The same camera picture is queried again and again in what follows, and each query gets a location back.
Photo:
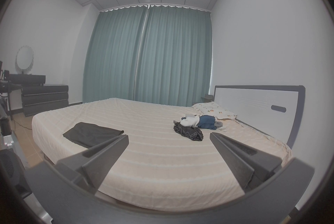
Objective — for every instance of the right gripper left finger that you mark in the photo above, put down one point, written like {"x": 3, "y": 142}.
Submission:
{"x": 99, "y": 165}

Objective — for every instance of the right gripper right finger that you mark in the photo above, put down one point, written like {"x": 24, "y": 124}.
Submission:
{"x": 242, "y": 162}

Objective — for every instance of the black T-shirt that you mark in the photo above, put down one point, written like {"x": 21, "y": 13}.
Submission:
{"x": 91, "y": 134}

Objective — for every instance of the pile of clothes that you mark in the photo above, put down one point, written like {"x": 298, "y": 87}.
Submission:
{"x": 206, "y": 122}

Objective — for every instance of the bed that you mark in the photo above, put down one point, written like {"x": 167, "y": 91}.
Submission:
{"x": 169, "y": 160}

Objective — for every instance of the white printed pillow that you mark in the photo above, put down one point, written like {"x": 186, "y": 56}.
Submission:
{"x": 214, "y": 110}

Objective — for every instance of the black satin garment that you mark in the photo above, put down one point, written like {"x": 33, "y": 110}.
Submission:
{"x": 189, "y": 132}

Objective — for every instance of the grey bedside table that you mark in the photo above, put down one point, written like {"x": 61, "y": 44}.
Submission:
{"x": 207, "y": 98}

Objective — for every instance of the black chest of drawers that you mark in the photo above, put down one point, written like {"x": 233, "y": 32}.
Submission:
{"x": 44, "y": 100}

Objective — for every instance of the blue-green curtain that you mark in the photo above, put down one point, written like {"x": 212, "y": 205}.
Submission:
{"x": 177, "y": 55}
{"x": 112, "y": 55}

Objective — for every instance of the round white framed mirror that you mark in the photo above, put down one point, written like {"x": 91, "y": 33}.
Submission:
{"x": 24, "y": 59}

